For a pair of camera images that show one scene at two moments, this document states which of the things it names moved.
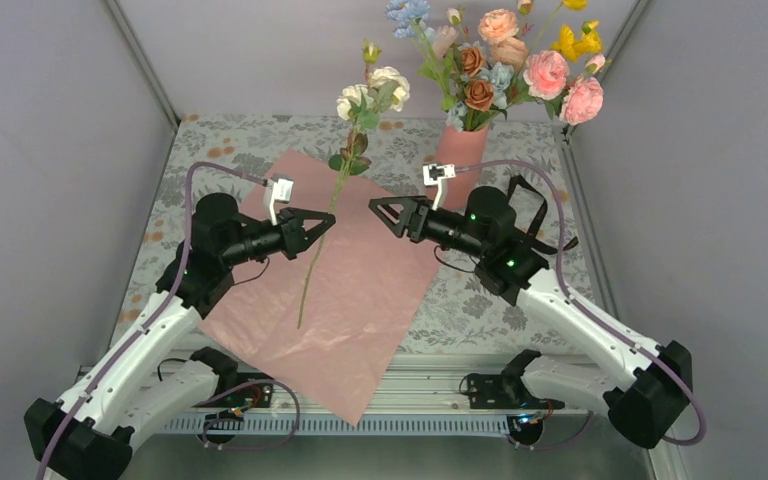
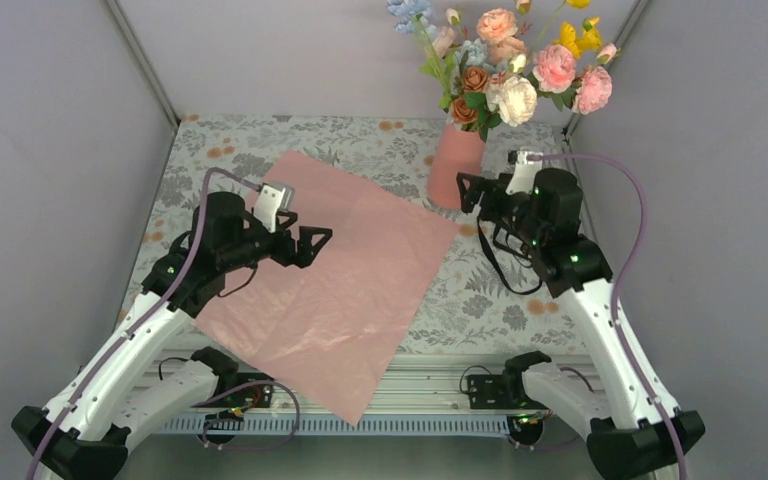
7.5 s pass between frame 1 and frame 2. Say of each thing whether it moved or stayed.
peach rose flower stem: stayed
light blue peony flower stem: moved
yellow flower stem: stayed
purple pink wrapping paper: stayed
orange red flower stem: stayed
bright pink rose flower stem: moved
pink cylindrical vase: stayed
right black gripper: moved
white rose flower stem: moved
